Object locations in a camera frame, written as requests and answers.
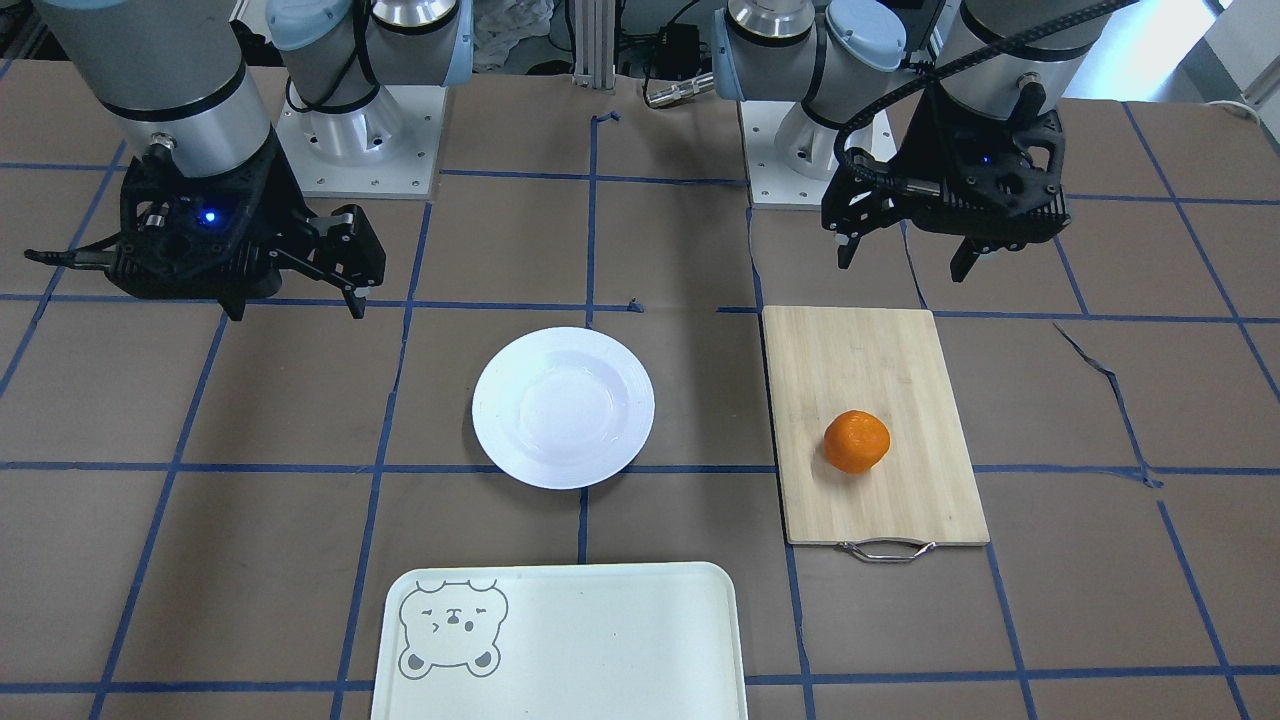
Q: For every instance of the orange mandarin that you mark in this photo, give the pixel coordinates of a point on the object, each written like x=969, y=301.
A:
x=855, y=441

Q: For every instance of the cream bear tray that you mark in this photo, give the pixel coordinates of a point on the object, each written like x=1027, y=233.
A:
x=641, y=640

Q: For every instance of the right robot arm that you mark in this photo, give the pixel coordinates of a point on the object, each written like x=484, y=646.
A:
x=161, y=68

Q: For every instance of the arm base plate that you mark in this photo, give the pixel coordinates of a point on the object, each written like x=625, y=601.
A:
x=789, y=156
x=386, y=150

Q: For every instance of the white ribbed plate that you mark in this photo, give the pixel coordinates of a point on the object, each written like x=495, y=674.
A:
x=563, y=408

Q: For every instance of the bamboo cutting board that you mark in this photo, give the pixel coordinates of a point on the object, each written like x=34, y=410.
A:
x=923, y=495

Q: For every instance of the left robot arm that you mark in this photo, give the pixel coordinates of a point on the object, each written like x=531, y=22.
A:
x=838, y=62

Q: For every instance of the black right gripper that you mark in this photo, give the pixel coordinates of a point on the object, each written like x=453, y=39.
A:
x=277, y=196

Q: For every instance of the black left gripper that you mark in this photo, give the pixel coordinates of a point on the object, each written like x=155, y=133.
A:
x=915, y=150

